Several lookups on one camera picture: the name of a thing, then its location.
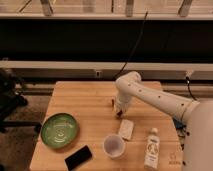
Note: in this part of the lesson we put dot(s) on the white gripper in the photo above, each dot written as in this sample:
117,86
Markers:
121,105

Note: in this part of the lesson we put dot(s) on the small red pepper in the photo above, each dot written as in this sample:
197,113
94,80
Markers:
119,114

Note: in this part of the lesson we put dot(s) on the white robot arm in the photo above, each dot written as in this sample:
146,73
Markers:
196,116

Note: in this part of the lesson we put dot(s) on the blue power box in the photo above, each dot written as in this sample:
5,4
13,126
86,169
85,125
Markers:
178,125

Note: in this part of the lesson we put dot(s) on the white plastic bottle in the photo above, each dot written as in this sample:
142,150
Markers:
152,150

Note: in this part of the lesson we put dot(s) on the black smartphone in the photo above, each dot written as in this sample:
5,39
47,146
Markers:
77,158

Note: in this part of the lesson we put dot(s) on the green plate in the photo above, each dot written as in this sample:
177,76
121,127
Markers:
59,130

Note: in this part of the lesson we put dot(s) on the black office chair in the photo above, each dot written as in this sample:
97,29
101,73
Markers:
9,101

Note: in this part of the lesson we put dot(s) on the white wall plug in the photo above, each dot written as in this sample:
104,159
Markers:
189,73

